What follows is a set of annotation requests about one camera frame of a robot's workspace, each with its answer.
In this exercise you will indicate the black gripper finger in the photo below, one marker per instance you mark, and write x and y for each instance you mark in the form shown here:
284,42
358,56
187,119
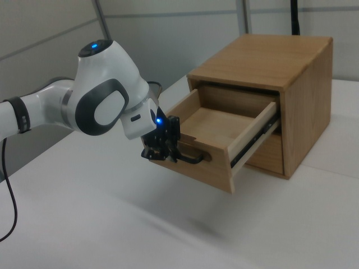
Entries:
157,154
174,129

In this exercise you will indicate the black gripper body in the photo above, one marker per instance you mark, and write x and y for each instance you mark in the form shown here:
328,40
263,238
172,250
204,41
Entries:
163,124

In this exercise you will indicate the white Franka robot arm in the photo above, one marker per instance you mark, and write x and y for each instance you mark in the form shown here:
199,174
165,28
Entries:
106,73

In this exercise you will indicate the black metal drawer slide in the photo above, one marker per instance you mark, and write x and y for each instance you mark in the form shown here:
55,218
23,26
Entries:
252,141

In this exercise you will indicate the wooden drawer with slot grip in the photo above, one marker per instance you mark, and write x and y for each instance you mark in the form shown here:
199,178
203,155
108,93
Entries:
269,157

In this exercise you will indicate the wooden two-drawer cabinet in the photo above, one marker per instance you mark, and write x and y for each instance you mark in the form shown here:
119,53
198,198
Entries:
266,56

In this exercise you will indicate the black pole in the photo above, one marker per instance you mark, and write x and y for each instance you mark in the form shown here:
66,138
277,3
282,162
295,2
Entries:
295,22

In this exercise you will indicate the grey metal partition post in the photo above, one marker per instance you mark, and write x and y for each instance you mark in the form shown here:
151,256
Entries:
246,16
102,19

